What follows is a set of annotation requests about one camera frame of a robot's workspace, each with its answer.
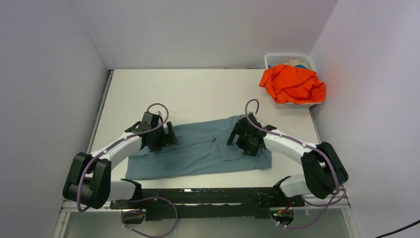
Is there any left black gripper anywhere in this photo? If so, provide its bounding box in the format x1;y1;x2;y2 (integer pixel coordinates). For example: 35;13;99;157
148;121;178;152

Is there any grey-blue t shirt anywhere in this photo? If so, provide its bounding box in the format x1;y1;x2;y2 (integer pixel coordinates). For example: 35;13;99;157
125;115;272;180

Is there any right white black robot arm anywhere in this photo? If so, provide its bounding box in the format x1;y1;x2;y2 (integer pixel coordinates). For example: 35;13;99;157
227;114;349;206

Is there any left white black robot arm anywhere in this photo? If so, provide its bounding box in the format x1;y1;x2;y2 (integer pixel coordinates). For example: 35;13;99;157
62;112;178;212

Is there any orange t shirt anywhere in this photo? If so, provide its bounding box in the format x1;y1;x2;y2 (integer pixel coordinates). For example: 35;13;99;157
259;64;326;105

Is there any white plastic laundry basket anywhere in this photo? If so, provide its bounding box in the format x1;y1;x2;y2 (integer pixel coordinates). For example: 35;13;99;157
264;53;322;109

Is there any tan item in basket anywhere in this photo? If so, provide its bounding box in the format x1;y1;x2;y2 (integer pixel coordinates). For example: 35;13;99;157
284;59;310;69

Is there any blue garment in basket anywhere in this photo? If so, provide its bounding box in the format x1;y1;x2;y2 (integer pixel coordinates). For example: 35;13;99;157
294;64;310;70

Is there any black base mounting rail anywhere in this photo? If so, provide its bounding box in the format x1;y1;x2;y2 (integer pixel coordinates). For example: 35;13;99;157
110;187;304;221

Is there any aluminium frame rail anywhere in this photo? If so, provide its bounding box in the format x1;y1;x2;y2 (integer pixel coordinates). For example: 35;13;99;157
59;185;351;213

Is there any black cable bottom right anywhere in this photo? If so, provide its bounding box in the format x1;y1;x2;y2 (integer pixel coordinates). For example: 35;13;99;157
374;219;420;238

